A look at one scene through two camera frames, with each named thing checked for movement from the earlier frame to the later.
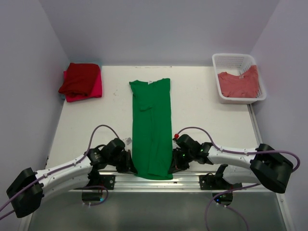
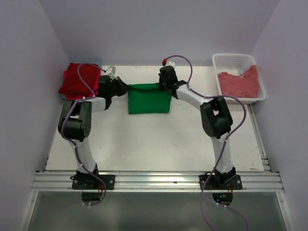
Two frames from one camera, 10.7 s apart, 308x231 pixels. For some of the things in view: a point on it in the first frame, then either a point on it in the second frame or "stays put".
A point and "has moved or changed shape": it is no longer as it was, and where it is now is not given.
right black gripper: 176,165 -> 160,85
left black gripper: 128,165 -> 123,87
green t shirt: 151,137 has moved or changed shape
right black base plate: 211,182 stays put
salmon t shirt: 245,85 stays put
